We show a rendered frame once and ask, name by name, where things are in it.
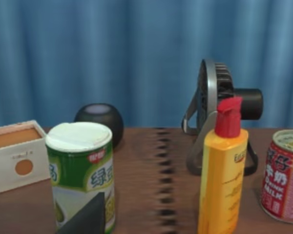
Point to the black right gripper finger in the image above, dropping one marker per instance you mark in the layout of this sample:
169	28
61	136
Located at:
88	217

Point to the green white canister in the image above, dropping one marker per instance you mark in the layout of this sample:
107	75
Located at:
80	170

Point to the red pink milk can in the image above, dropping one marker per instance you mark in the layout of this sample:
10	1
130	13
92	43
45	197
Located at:
283	175

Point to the white square box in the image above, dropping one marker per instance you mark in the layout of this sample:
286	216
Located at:
17	156

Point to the black round speaker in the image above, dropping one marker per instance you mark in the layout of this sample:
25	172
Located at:
98	119

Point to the yellow bottle with red pump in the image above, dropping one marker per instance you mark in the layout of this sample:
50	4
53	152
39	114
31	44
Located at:
219	175

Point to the black desk fan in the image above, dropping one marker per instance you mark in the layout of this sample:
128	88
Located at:
210	102

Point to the blue curtain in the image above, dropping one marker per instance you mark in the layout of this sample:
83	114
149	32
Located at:
146	56

